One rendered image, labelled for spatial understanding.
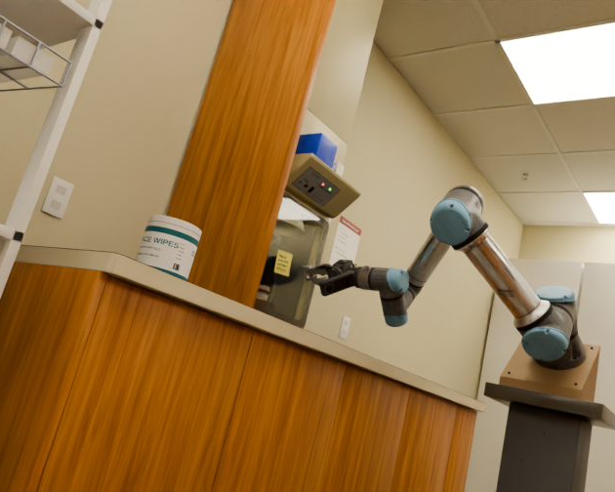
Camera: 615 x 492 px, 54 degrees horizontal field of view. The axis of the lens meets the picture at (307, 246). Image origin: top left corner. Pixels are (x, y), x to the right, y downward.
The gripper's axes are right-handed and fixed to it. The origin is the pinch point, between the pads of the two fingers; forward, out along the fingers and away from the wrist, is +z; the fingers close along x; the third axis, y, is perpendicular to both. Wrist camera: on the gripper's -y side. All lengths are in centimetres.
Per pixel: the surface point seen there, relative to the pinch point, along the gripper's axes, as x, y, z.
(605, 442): -211, 197, -44
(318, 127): 44, 29, 5
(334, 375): -19.1, -25.1, -22.4
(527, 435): -44, -4, -71
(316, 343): -2.9, -32.7, -25.3
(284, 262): 8.0, -6.7, 3.5
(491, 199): -74, 281, 47
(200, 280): 11.7, -30.8, 18.0
